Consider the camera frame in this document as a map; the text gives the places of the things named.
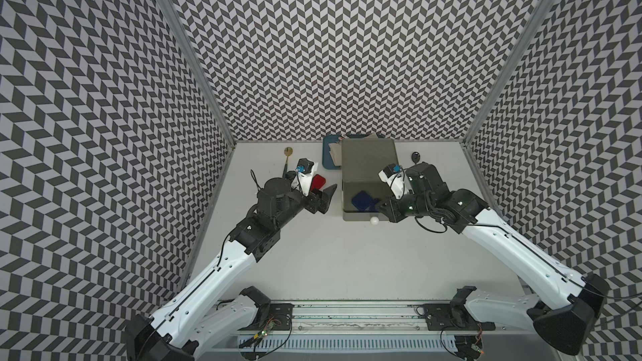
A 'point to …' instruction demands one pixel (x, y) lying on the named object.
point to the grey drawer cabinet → (364, 158)
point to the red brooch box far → (318, 182)
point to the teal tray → (328, 160)
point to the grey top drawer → (379, 189)
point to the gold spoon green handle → (287, 152)
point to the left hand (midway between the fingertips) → (321, 181)
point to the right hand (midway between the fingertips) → (379, 211)
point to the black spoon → (415, 157)
